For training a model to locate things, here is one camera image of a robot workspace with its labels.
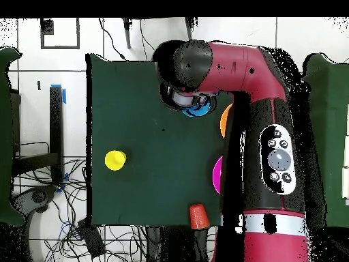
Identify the light blue plastic cup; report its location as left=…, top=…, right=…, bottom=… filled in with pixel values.
left=181, top=98, right=217, bottom=118

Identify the dark green table cloth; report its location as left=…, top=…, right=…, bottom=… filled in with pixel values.
left=85, top=53, right=235, bottom=228

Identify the large pink plastic bowl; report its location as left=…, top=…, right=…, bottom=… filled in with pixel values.
left=212, top=156, right=224, bottom=195

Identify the large yellow-orange plastic bowl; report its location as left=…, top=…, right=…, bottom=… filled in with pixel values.
left=219, top=102, right=233, bottom=139

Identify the yellow plastic cup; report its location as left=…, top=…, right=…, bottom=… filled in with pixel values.
left=104, top=150, right=127, bottom=172

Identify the orange plastic cup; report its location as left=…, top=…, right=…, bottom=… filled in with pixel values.
left=189, top=203, right=211, bottom=231

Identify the black stand leg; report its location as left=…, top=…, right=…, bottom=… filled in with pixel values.
left=121, top=17, right=132, bottom=50
left=184, top=16, right=199, bottom=41

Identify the blue tape strip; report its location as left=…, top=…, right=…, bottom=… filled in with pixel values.
left=50, top=83, right=67, bottom=104

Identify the black power strip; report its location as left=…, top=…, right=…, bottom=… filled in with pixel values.
left=76, top=218, right=106, bottom=259

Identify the green cloth side table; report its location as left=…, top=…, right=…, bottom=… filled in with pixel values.
left=301, top=53, right=349, bottom=229
left=0, top=46, right=25, bottom=227

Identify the black stand post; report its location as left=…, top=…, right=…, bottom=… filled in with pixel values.
left=12, top=86, right=65, bottom=186

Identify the thin black cable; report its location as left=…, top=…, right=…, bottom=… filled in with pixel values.
left=97, top=17, right=128, bottom=61

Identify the tangle of cables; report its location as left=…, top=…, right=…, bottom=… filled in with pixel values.
left=13, top=156, right=148, bottom=262

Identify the black square floor frame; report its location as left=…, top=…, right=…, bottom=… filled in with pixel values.
left=40, top=18, right=80, bottom=50

